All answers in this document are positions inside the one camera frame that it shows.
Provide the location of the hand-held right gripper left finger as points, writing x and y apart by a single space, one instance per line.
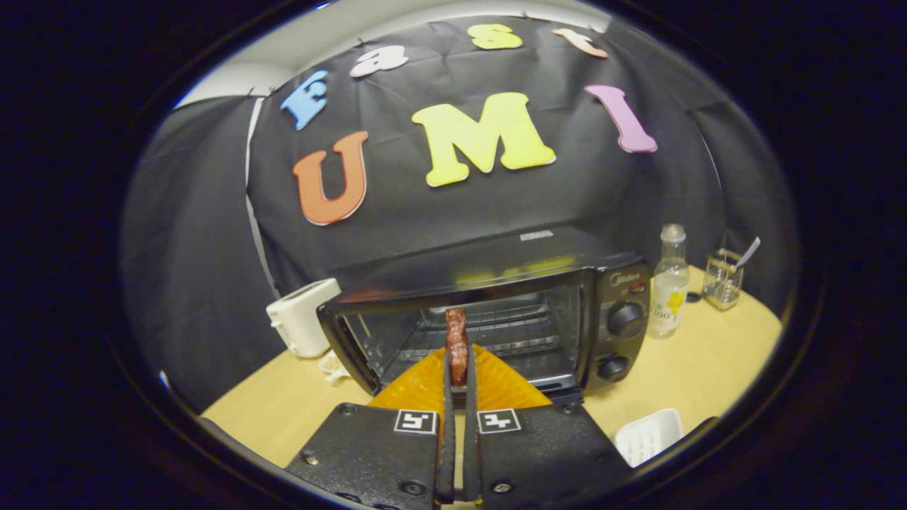
448 460

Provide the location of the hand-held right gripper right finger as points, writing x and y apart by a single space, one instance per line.
471 460

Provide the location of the red raw steak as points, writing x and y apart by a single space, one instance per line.
457 343

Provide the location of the black electric oven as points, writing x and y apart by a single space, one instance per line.
616 283

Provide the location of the white divided condiment dish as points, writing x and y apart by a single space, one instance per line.
333 367

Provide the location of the white plastic tray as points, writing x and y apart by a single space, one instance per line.
648 435

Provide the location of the white toaster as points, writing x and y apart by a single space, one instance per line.
301 319

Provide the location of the black backdrop cloth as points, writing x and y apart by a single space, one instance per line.
460 205

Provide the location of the clear glass bottle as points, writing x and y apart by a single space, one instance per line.
669 290

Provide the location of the small black cap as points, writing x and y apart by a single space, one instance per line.
694 297

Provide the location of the striped drinking straw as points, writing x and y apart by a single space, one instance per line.
749 251

